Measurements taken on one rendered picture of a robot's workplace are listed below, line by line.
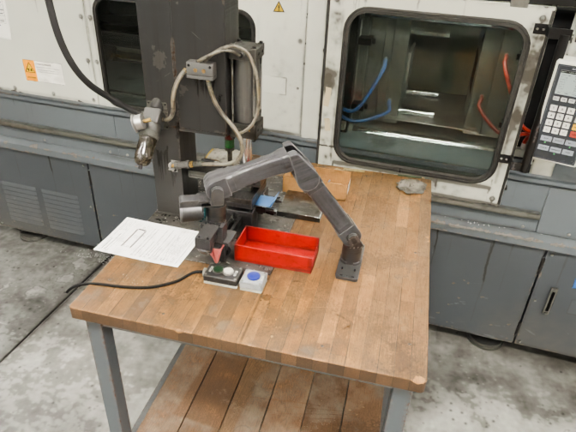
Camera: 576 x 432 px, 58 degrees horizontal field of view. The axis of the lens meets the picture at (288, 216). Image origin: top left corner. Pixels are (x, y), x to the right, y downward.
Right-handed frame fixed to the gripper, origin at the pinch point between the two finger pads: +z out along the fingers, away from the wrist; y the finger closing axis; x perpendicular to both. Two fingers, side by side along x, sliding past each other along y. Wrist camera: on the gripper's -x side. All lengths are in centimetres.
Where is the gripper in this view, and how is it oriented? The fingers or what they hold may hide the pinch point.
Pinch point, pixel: (217, 259)
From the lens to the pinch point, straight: 157.2
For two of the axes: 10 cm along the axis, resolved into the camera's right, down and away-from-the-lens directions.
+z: -0.5, 8.5, 5.2
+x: 2.4, -5.0, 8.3
